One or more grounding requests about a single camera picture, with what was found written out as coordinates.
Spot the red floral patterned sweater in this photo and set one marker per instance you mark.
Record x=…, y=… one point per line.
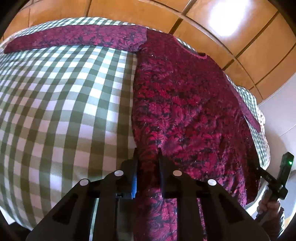
x=182, y=104

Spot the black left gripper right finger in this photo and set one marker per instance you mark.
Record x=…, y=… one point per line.
x=205, y=209

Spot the wooden panelled wardrobe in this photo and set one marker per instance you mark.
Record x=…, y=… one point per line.
x=252, y=41

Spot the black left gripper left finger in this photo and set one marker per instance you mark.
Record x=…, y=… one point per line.
x=89, y=210

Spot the person's right hand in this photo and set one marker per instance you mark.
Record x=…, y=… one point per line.
x=274, y=219

